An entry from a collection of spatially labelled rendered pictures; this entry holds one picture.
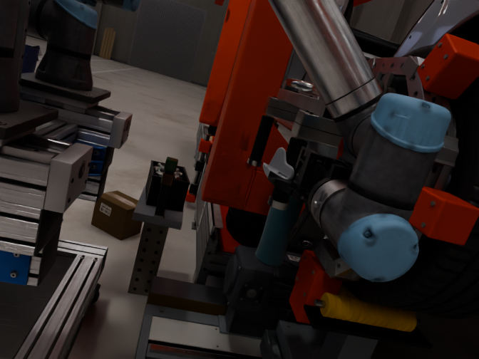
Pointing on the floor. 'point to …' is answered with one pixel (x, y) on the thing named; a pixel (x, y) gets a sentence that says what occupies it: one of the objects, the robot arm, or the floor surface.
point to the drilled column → (147, 258)
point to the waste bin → (31, 54)
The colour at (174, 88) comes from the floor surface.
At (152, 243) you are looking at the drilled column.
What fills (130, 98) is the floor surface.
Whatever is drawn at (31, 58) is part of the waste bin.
